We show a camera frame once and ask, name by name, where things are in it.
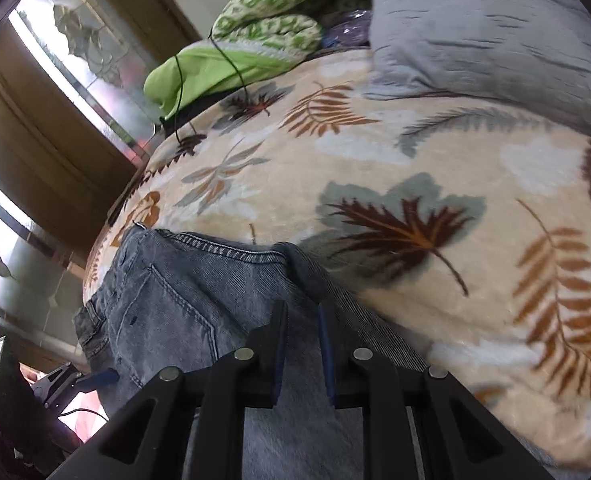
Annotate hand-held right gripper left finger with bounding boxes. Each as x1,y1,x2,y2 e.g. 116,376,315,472
46,301,289,480

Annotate grey denim pants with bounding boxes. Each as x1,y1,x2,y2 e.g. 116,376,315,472
72,225,476,480

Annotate purple plastic bag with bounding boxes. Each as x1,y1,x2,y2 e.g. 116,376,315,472
320,7,374,52

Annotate leaf print beige blanket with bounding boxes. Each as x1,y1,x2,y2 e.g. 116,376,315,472
82,50,591,471

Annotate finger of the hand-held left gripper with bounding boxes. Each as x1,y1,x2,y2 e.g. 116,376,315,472
31,361,121,409

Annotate green patterned white blanket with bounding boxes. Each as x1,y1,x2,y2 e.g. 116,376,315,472
142,0,376,122

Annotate thin black cable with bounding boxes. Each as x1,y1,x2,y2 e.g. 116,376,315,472
159,29,251,147

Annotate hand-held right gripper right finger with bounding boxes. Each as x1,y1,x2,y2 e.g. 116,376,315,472
317,302,557,480

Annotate wooden door with glass panels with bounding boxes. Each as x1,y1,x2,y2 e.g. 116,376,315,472
0,0,202,361

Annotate grey quilted pillow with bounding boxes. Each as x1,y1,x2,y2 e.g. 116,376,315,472
363,0,591,142

